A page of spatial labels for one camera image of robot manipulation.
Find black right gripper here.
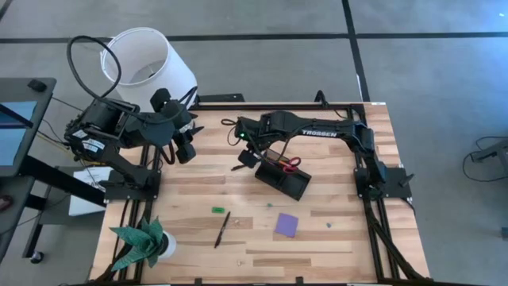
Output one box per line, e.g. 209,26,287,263
231,114,275,172

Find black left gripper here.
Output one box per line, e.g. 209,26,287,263
150,87,206,164

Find red handled scissors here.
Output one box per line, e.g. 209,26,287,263
277,157,302,175

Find black mesh desk organizer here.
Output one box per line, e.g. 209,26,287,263
254,149,313,202

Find black ballpoint pen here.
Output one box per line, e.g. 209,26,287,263
214,211,232,249

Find purple sticky note pad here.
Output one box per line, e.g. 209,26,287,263
274,212,300,239

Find green plant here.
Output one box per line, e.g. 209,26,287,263
110,216,178,272

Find flat black bar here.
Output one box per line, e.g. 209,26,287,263
197,93,245,103

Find white shade silver table lamp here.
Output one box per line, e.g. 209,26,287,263
99,26,198,114

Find white paper box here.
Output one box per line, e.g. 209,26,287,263
67,165,122,218

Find black stand beam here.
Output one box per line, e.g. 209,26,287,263
17,155,107,207

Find small black device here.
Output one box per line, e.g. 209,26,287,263
26,79,48,93

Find dark grey side desk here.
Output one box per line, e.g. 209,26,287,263
0,176,37,263

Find grey metal stand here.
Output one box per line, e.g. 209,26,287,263
470,137,508,164

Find black aluminium table frame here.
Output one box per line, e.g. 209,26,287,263
89,101,433,286

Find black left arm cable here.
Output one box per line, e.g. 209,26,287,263
66,34,122,105

